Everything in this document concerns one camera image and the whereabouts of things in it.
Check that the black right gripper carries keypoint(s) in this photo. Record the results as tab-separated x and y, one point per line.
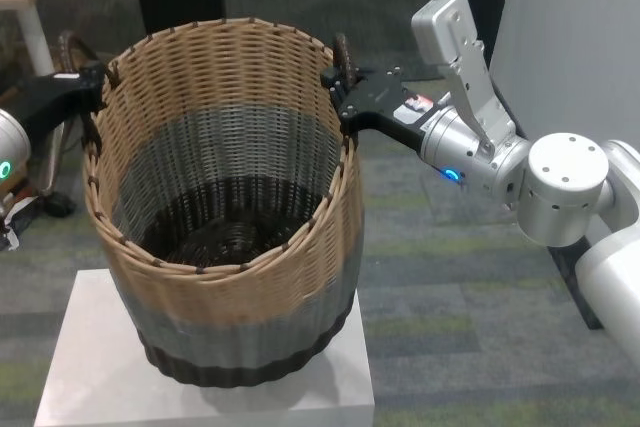
385	102

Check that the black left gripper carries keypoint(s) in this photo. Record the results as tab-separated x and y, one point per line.
50	97

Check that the tan grey woven laundry basket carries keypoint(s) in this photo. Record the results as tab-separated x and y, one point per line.
225	72

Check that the wooden desk with white leg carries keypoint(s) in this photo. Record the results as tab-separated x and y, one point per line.
35	37

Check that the black caster wheel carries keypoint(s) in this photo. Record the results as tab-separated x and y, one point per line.
60	204

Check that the black wall baseboard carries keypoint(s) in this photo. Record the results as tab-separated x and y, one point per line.
567	272

